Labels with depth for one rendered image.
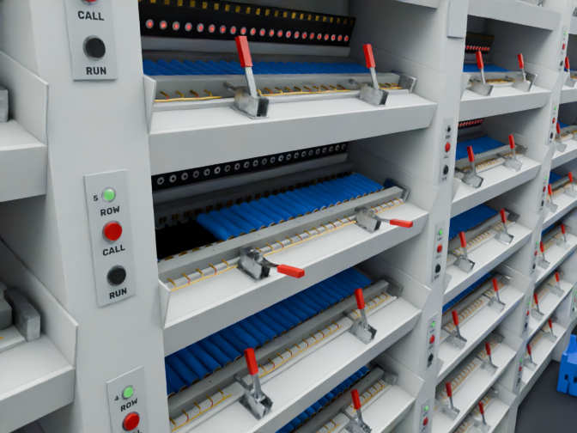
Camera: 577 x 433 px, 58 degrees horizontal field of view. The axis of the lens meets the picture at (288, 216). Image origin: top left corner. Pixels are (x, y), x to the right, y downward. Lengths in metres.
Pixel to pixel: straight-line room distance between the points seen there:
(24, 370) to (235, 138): 0.31
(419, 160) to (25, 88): 0.72
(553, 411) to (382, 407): 1.24
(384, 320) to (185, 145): 0.59
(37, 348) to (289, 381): 0.40
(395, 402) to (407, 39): 0.71
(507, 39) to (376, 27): 0.70
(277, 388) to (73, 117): 0.50
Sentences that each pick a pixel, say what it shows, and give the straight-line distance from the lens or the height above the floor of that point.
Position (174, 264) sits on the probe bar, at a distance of 0.62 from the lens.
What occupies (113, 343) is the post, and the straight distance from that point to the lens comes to 0.54.
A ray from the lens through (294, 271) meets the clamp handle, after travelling 0.62.
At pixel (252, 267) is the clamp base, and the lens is 0.66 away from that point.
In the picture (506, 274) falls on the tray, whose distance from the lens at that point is 1.77.
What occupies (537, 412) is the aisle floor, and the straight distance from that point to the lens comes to 2.26.
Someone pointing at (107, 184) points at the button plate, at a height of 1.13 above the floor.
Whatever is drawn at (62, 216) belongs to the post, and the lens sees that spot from 0.48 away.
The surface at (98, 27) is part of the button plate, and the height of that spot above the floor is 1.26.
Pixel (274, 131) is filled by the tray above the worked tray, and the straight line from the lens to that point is 0.63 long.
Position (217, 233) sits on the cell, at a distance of 0.71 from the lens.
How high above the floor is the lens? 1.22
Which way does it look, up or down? 16 degrees down
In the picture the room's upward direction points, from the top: straight up
